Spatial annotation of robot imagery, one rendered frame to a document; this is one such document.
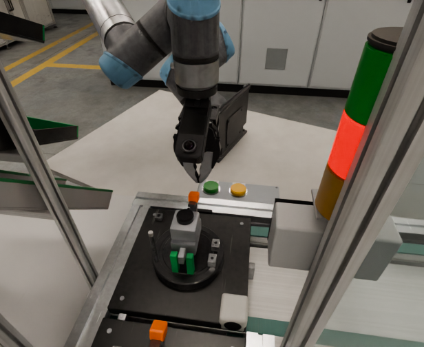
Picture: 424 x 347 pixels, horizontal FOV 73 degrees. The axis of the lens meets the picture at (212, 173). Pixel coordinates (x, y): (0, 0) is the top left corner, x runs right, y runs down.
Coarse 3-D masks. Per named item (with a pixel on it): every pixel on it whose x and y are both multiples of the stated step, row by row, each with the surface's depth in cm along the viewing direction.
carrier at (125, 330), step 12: (108, 324) 48; (120, 324) 48; (132, 324) 48; (144, 324) 48; (96, 336) 46; (108, 336) 46; (120, 336) 46; (132, 336) 46; (144, 336) 46; (168, 336) 46; (180, 336) 46; (192, 336) 46; (204, 336) 46; (216, 336) 46; (228, 336) 46
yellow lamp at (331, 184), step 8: (328, 168) 25; (328, 176) 25; (336, 176) 24; (320, 184) 27; (328, 184) 25; (336, 184) 24; (320, 192) 27; (328, 192) 25; (336, 192) 25; (320, 200) 27; (328, 200) 26; (336, 200) 25; (320, 208) 27; (328, 208) 26; (328, 216) 26
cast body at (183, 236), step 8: (176, 216) 49; (184, 216) 49; (192, 216) 49; (176, 224) 49; (184, 224) 49; (192, 224) 49; (200, 224) 54; (176, 232) 49; (184, 232) 48; (192, 232) 48; (176, 240) 50; (184, 240) 50; (192, 240) 50; (176, 248) 51; (184, 248) 50; (192, 248) 50; (184, 256) 50
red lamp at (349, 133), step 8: (344, 112) 22; (344, 120) 22; (352, 120) 21; (344, 128) 22; (352, 128) 21; (360, 128) 21; (336, 136) 24; (344, 136) 22; (352, 136) 21; (360, 136) 21; (336, 144) 23; (344, 144) 22; (352, 144) 22; (336, 152) 24; (344, 152) 23; (352, 152) 22; (328, 160) 25; (336, 160) 24; (344, 160) 23; (336, 168) 24; (344, 168) 23; (344, 176) 23
